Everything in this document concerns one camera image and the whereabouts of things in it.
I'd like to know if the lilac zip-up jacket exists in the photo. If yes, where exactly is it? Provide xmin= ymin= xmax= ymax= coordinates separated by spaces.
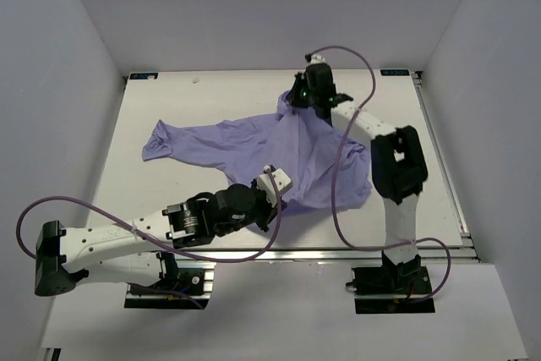
xmin=142 ymin=95 xmax=372 ymax=212

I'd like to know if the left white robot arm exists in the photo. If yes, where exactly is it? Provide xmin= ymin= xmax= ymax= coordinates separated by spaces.
xmin=35 ymin=170 xmax=292 ymax=297

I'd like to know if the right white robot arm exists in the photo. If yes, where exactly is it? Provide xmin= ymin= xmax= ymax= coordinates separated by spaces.
xmin=287 ymin=54 xmax=428 ymax=293

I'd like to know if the right blue table label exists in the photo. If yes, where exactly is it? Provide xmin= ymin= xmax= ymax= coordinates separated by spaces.
xmin=380 ymin=68 xmax=410 ymax=76

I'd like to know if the blue table label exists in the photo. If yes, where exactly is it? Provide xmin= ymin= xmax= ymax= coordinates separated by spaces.
xmin=380 ymin=68 xmax=410 ymax=76
xmin=128 ymin=72 xmax=158 ymax=80

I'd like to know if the white front cover board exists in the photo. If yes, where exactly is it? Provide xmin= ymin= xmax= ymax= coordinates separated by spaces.
xmin=42 ymin=263 xmax=526 ymax=360

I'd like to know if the left blue table label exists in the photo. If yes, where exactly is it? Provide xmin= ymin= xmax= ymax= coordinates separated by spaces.
xmin=128 ymin=72 xmax=158 ymax=80

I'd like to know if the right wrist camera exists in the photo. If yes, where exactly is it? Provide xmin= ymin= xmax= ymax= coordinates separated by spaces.
xmin=304 ymin=53 xmax=326 ymax=66

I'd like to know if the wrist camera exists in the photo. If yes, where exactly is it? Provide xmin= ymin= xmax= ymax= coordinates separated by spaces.
xmin=304 ymin=53 xmax=326 ymax=66
xmin=256 ymin=167 xmax=292 ymax=205

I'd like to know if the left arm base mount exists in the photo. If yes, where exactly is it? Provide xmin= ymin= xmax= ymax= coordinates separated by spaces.
xmin=124 ymin=252 xmax=214 ymax=310

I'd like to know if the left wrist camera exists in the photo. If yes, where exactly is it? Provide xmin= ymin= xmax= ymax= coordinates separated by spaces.
xmin=256 ymin=167 xmax=292 ymax=205

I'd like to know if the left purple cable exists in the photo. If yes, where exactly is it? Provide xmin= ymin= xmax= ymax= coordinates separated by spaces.
xmin=15 ymin=165 xmax=285 ymax=310

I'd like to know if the purple cable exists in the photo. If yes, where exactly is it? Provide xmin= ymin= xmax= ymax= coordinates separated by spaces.
xmin=15 ymin=165 xmax=285 ymax=310
xmin=305 ymin=44 xmax=452 ymax=304

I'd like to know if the aluminium right side rail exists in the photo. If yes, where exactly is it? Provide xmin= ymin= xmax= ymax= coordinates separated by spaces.
xmin=411 ymin=71 xmax=471 ymax=237

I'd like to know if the aluminium rail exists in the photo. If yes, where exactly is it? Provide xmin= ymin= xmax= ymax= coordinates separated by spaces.
xmin=411 ymin=71 xmax=471 ymax=237
xmin=78 ymin=246 xmax=480 ymax=264

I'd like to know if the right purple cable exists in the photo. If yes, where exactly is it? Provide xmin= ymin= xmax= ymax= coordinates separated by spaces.
xmin=305 ymin=44 xmax=452 ymax=304

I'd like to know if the aluminium front rail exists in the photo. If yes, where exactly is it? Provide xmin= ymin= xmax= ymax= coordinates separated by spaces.
xmin=78 ymin=246 xmax=480 ymax=264

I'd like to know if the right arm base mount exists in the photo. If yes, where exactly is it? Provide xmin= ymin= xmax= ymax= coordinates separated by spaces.
xmin=345 ymin=257 xmax=435 ymax=315

